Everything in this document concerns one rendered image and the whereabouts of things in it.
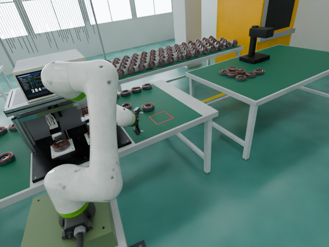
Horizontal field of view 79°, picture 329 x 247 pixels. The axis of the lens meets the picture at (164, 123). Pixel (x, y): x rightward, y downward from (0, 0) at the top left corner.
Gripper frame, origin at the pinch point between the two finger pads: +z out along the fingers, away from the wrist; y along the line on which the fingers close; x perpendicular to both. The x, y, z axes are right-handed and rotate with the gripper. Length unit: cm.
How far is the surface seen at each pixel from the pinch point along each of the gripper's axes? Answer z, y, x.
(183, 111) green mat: 29.0, -10.0, 30.0
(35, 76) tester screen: -35, -28, -59
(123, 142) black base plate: -8.2, 14.9, -10.8
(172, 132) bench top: 8.7, 8.2, 22.6
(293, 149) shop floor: 107, 28, 147
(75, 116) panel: 3, -6, -56
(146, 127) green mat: 10.0, 3.9, 1.7
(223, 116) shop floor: 166, -19, 78
